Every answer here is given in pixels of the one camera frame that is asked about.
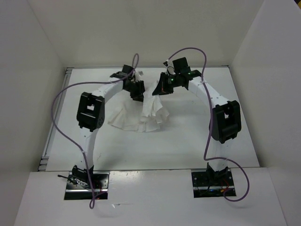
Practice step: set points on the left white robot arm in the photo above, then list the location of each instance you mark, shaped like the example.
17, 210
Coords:
91, 116

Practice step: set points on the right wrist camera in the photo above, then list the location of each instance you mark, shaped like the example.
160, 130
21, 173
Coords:
169, 68

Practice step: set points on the white pleated skirt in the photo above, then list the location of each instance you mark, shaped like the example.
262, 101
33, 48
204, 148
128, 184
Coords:
146, 116

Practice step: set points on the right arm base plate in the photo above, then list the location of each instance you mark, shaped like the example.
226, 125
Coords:
203, 187

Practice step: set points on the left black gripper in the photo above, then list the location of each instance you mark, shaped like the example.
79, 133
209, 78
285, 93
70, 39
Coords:
138, 95

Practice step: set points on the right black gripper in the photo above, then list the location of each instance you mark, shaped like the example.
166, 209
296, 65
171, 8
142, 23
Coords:
162, 89

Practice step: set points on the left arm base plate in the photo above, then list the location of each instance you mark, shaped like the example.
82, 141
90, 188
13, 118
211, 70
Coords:
82, 191

